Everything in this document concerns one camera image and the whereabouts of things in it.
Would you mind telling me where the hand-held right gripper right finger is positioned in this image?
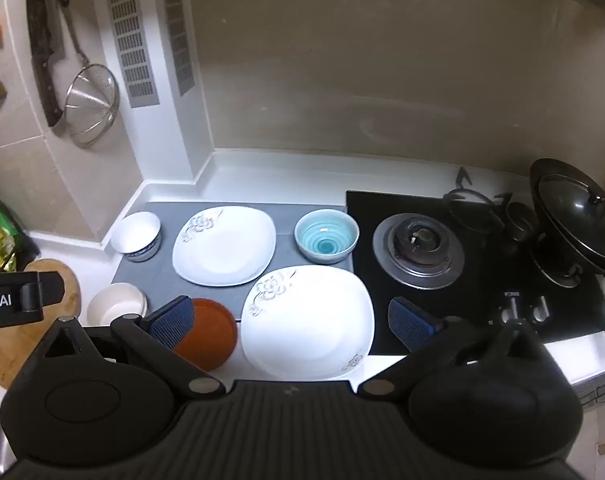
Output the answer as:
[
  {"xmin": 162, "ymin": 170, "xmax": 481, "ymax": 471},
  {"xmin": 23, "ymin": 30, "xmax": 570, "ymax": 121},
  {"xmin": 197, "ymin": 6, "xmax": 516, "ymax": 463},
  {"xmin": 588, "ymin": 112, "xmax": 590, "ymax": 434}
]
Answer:
[{"xmin": 357, "ymin": 297, "xmax": 554, "ymax": 401}]

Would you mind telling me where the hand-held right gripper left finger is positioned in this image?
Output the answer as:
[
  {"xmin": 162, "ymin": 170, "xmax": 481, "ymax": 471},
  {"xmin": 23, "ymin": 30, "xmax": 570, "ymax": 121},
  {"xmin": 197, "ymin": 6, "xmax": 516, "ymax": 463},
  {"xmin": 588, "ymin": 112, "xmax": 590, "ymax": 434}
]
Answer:
[{"xmin": 13, "ymin": 295, "xmax": 227, "ymax": 401}]

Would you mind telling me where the orange-brown round plate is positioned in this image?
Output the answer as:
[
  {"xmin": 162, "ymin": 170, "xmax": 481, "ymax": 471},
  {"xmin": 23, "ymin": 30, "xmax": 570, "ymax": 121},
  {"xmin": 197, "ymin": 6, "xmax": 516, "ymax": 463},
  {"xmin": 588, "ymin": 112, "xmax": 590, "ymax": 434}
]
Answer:
[{"xmin": 174, "ymin": 298, "xmax": 238, "ymax": 373}]

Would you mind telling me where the cream bowl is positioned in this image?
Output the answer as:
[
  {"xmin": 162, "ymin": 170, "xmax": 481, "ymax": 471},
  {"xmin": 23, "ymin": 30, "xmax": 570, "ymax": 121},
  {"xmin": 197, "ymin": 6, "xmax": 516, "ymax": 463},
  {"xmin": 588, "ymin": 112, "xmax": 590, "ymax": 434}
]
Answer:
[{"xmin": 87, "ymin": 282, "xmax": 148, "ymax": 327}]

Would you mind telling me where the white square floral plate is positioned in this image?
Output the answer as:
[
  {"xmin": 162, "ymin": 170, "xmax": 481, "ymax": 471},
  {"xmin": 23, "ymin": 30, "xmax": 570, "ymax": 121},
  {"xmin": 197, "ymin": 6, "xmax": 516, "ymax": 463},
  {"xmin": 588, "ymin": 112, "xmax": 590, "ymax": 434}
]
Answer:
[
  {"xmin": 171, "ymin": 205, "xmax": 277, "ymax": 287},
  {"xmin": 239, "ymin": 265, "xmax": 375, "ymax": 381}
]

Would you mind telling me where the white bowl with blue rim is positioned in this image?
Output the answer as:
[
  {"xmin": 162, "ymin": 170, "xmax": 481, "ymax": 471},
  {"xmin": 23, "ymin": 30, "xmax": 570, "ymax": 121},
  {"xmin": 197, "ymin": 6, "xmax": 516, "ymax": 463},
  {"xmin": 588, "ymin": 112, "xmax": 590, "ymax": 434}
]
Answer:
[{"xmin": 110, "ymin": 211, "xmax": 162, "ymax": 264}]

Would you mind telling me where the teal spiral bowl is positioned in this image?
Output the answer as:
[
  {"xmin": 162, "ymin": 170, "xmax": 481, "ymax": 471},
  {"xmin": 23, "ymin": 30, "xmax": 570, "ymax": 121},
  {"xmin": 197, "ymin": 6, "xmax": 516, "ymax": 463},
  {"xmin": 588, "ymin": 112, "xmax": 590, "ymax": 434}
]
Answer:
[{"xmin": 294, "ymin": 209, "xmax": 359, "ymax": 265}]

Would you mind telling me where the round wooden cutting board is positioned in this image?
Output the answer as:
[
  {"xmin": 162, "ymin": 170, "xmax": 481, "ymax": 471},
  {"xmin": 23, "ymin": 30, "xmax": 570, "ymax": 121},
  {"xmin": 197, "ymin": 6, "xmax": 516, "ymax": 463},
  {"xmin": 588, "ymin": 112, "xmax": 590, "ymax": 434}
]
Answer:
[{"xmin": 0, "ymin": 258, "xmax": 83, "ymax": 391}]

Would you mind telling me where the grey counter mat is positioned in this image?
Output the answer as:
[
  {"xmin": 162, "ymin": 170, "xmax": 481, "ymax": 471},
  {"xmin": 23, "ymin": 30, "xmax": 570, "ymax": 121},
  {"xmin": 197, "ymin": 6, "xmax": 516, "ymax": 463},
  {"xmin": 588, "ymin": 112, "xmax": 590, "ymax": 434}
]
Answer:
[{"xmin": 110, "ymin": 201, "xmax": 357, "ymax": 322}]

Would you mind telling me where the basket of packaged goods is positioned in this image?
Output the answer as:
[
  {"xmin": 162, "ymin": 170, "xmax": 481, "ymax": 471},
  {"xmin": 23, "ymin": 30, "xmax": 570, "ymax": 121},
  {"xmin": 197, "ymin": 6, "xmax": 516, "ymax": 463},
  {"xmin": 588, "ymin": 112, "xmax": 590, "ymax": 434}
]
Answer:
[{"xmin": 0, "ymin": 197, "xmax": 39, "ymax": 275}]

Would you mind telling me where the steel stove burner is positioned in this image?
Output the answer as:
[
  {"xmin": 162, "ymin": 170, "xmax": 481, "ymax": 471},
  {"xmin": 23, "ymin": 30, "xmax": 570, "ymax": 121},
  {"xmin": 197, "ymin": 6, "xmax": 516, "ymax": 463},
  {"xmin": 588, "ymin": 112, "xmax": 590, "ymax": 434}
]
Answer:
[{"xmin": 372, "ymin": 213, "xmax": 466, "ymax": 291}]

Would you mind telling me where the black gas stove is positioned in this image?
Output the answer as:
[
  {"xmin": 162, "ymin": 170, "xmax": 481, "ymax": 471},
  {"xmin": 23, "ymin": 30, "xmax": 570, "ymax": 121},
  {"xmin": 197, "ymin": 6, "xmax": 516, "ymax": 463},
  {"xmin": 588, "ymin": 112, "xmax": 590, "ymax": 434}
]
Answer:
[{"xmin": 345, "ymin": 190, "xmax": 605, "ymax": 356}]

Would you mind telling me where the black stove knob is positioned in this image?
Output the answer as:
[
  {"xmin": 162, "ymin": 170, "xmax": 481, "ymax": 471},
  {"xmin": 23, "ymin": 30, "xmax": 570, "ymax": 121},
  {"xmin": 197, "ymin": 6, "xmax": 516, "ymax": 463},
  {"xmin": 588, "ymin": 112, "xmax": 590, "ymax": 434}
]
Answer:
[
  {"xmin": 529, "ymin": 294, "xmax": 552, "ymax": 325},
  {"xmin": 501, "ymin": 294, "xmax": 527, "ymax": 325}
]

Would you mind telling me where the black pot support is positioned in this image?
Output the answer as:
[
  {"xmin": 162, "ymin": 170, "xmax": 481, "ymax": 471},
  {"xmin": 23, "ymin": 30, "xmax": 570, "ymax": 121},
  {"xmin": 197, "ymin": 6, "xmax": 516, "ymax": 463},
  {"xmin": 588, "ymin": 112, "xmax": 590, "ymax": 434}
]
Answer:
[{"xmin": 442, "ymin": 167, "xmax": 514, "ymax": 234}]

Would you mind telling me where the black wok with glass lid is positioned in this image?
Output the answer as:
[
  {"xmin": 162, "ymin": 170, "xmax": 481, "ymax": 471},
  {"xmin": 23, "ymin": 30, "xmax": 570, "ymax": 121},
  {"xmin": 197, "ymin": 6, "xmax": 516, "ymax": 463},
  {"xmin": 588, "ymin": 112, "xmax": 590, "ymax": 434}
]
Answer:
[{"xmin": 529, "ymin": 158, "xmax": 605, "ymax": 289}]

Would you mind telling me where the hanging steel mesh strainer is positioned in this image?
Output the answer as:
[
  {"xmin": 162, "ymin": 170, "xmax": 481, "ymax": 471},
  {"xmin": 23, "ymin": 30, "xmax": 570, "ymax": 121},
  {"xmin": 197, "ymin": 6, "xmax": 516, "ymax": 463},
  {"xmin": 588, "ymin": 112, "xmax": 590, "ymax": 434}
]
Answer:
[{"xmin": 50, "ymin": 0, "xmax": 120, "ymax": 149}]

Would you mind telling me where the hanging cleaver knife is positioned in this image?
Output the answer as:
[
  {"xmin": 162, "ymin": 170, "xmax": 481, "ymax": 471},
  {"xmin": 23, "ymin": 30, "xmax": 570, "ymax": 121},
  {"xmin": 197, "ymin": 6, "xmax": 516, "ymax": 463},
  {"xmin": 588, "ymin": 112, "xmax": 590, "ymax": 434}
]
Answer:
[{"xmin": 25, "ymin": 0, "xmax": 66, "ymax": 128}]

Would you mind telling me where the wide metal vent grille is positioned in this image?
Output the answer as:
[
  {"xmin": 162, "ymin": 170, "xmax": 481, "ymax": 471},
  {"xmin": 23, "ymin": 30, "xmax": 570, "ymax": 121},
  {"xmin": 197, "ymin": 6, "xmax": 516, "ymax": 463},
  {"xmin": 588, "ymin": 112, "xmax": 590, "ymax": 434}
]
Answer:
[{"xmin": 104, "ymin": 0, "xmax": 160, "ymax": 109}]

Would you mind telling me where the narrow metal vent grille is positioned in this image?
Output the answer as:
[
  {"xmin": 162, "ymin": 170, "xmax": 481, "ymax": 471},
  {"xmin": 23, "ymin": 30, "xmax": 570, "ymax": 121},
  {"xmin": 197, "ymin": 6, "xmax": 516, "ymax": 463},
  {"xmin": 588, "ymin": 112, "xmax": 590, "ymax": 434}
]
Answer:
[{"xmin": 159, "ymin": 0, "xmax": 197, "ymax": 98}]

